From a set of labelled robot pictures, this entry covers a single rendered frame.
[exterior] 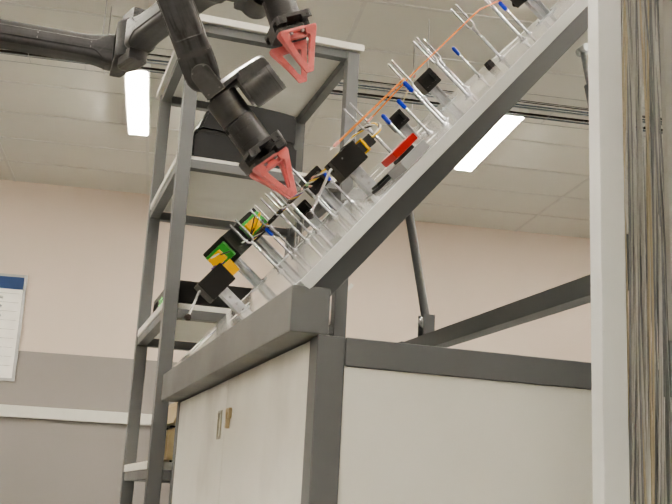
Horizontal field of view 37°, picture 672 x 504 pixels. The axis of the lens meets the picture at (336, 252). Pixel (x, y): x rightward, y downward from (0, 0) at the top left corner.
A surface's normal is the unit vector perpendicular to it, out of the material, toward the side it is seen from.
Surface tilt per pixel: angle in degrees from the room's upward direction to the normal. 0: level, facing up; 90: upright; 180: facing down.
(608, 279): 90
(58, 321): 90
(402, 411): 90
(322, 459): 90
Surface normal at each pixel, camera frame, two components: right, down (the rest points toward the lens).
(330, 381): 0.31, -0.22
